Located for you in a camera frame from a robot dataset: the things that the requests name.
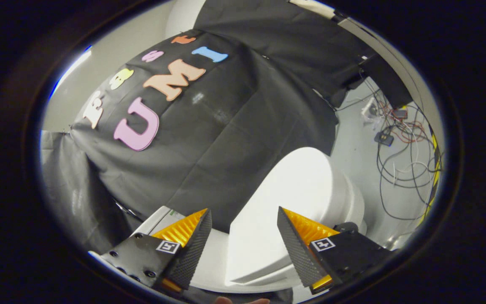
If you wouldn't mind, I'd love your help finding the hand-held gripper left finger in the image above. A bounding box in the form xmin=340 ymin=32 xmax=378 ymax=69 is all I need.
xmin=100 ymin=208 xmax=213 ymax=294

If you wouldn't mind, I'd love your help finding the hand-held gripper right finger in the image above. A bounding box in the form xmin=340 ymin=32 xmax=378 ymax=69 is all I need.
xmin=277 ymin=206 xmax=396 ymax=295

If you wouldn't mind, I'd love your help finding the white toilet lid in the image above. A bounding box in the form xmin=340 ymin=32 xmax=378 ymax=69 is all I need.
xmin=225 ymin=147 xmax=337 ymax=286

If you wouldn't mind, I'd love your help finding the white toilet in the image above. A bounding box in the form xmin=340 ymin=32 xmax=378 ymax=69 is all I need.
xmin=89 ymin=147 xmax=368 ymax=294

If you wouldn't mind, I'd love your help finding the black backdrop cloth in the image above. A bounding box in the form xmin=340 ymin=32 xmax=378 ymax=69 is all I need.
xmin=40 ymin=0 xmax=415 ymax=255

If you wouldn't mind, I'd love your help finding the small black power adapter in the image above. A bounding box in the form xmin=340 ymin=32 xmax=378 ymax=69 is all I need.
xmin=374 ymin=131 xmax=394 ymax=147

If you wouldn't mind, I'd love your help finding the yellow black hazard strip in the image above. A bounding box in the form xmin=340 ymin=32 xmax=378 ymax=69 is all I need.
xmin=419 ymin=130 xmax=443 ymax=225

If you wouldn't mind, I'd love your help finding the tangle of floor cables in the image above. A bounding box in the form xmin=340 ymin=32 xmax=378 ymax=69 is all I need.
xmin=335 ymin=75 xmax=443 ymax=223

